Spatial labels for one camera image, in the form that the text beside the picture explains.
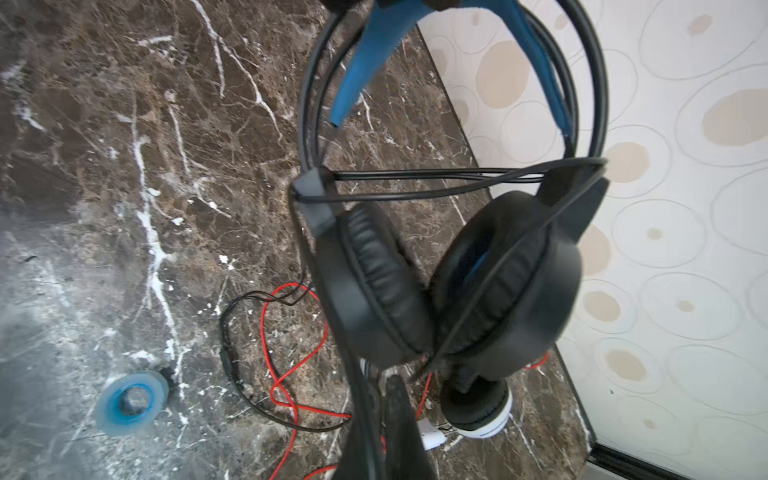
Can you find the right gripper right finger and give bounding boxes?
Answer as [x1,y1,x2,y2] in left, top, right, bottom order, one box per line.
[384,376,436,480]

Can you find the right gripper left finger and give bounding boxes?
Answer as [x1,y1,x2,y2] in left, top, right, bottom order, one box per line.
[332,358,384,479]

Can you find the black headphones blue headband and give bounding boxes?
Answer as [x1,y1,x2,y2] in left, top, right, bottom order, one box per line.
[289,1,609,380]

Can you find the white headphones black pads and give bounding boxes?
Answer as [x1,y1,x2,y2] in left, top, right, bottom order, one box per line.
[437,363,514,440]

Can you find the blue tape roll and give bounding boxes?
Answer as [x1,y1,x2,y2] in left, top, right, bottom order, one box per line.
[93,371,169,436]

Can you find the red headphone cable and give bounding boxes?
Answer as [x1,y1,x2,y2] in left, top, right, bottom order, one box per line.
[259,283,552,480]

